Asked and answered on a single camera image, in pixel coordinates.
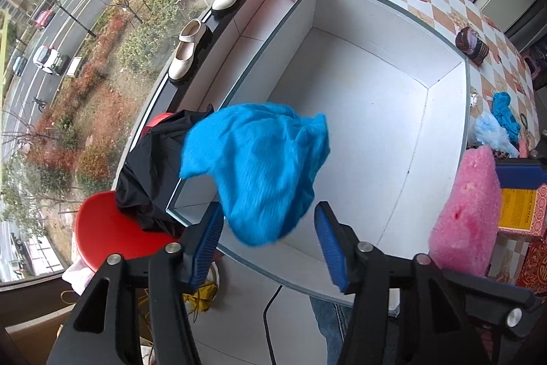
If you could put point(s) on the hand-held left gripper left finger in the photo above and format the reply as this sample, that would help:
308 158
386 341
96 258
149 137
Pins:
205 249

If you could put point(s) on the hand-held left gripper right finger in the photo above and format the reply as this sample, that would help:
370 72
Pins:
331 249

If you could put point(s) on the blue knitted cloth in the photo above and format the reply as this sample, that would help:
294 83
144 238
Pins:
256 168

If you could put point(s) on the white box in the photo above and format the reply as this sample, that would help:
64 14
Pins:
363 100

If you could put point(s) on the light blue fluffy cloth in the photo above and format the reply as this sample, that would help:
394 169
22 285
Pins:
491 134

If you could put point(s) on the yellow plastic bag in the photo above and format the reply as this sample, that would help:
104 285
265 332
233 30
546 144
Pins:
201 296

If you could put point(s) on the person's jeans leg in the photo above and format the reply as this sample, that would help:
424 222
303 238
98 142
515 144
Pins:
333 330

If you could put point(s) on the black cloth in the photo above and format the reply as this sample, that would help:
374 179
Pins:
145 177

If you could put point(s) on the red plastic chair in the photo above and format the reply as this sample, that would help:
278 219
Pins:
111 228

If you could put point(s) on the white towel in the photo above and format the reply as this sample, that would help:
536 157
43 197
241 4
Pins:
77 277

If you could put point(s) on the pink sponge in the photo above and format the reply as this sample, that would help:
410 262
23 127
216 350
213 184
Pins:
466 211

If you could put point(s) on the yellow red box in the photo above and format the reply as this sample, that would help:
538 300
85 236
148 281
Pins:
519 206

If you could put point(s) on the cardboard box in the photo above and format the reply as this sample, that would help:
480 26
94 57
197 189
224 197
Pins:
34 339

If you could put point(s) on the red patterned box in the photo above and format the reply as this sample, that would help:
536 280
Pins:
534 266

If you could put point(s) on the teal blue cloth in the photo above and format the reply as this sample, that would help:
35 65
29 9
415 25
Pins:
504 112

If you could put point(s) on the white car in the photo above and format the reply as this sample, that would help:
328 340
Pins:
49 59

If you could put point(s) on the checkered printed tablecloth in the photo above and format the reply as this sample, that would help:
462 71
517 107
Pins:
410 6

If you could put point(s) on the red car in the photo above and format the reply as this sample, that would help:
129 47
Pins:
42 18

